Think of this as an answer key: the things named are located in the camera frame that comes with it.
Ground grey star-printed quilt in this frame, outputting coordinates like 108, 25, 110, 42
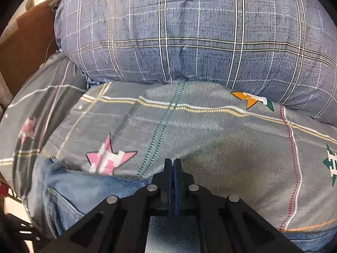
42, 80, 337, 232

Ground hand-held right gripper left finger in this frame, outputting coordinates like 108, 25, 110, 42
37, 159, 174, 253

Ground blue plaid pillow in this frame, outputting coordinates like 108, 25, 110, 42
53, 0, 337, 125

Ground blue denim pants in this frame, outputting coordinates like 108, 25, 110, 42
28, 157, 337, 253

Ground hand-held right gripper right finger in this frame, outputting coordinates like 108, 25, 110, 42
174, 159, 303, 253

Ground black metal frame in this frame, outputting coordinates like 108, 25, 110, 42
5, 208, 40, 243

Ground brown wooden headboard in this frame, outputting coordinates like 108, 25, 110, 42
0, 5, 65, 95

